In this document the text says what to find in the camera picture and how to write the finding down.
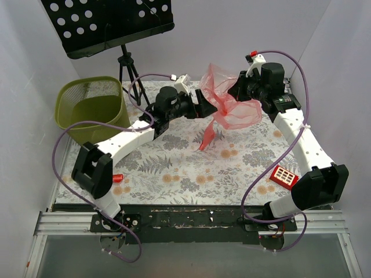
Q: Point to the red trash bag roll remainder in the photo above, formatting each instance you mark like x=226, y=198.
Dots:
x=117, y=178

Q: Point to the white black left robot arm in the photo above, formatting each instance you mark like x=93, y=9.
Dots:
x=93, y=170

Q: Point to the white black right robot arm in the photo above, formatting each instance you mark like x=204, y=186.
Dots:
x=322, y=180

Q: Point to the red white toy block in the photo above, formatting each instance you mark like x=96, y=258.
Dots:
x=284, y=177

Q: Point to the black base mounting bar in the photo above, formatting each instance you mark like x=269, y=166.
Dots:
x=190, y=224

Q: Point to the black perforated music stand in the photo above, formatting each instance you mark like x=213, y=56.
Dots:
x=86, y=28

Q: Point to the olive green mesh trash bin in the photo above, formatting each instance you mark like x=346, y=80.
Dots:
x=98, y=99

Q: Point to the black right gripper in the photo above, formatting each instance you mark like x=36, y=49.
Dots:
x=240, y=90

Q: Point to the floral patterned table mat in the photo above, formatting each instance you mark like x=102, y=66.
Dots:
x=232, y=169

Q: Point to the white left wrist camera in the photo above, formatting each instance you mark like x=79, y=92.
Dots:
x=181, y=84

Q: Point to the red plastic trash bag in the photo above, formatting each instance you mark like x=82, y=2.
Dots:
x=231, y=114

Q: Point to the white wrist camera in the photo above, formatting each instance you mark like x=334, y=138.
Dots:
x=181, y=84
x=255, y=62

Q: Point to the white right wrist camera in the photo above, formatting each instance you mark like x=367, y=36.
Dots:
x=255, y=62

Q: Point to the aluminium frame rail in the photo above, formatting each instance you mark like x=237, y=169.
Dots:
x=55, y=224

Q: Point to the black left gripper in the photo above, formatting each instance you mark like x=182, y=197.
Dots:
x=198, y=105

